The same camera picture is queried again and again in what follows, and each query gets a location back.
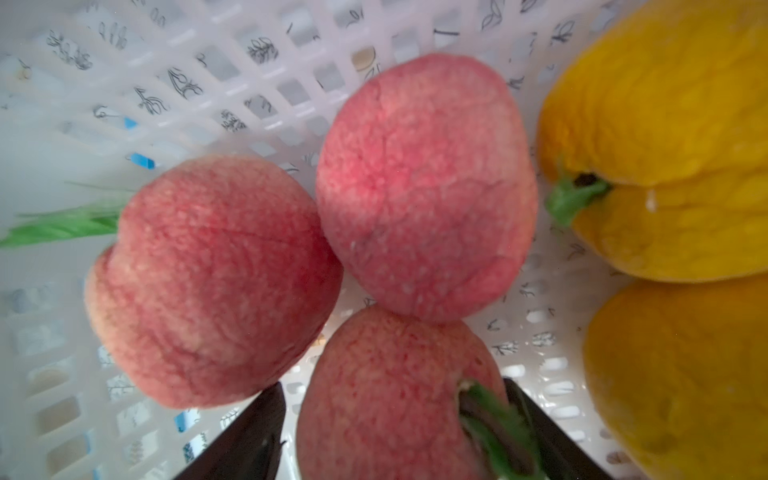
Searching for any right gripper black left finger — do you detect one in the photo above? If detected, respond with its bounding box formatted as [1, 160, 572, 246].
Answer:
[175, 383, 286, 480]

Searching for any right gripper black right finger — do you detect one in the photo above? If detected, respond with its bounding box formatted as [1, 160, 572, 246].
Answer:
[503, 377, 612, 480]

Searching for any pink peach top centre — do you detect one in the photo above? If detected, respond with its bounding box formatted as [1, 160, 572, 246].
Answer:
[316, 53, 538, 323]

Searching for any yellow peach top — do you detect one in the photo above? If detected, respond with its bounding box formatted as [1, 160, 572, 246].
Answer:
[536, 1, 767, 283]

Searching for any yellow peach red blush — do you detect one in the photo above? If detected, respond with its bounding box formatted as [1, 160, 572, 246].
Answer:
[583, 275, 767, 479]

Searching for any pink peach with leaf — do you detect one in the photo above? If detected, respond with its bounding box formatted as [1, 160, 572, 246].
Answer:
[295, 305, 545, 479]

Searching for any white plastic mesh basket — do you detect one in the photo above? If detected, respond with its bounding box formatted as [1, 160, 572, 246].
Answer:
[0, 0, 768, 480]

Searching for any pink peach upper left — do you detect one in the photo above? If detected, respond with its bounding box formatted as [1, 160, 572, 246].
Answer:
[0, 154, 344, 410]

